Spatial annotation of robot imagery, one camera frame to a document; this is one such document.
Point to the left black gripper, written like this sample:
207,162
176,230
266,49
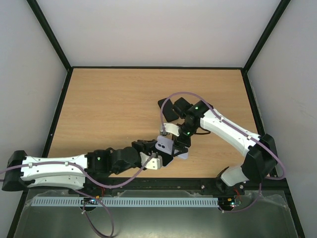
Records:
143,146

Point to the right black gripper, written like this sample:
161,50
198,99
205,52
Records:
182,142

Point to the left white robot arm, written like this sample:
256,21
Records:
77,172

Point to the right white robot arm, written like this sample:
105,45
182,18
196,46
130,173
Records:
259,152

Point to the phone in white case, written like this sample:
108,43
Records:
166,159

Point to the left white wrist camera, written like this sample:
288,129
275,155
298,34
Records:
151,162

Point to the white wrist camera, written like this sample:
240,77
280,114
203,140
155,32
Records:
151,162
169,128

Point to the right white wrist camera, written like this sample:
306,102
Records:
169,128

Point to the grey slotted cable duct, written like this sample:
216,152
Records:
124,202

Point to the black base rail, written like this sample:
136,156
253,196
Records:
202,186

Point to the black metal frame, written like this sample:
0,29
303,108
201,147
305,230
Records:
282,6

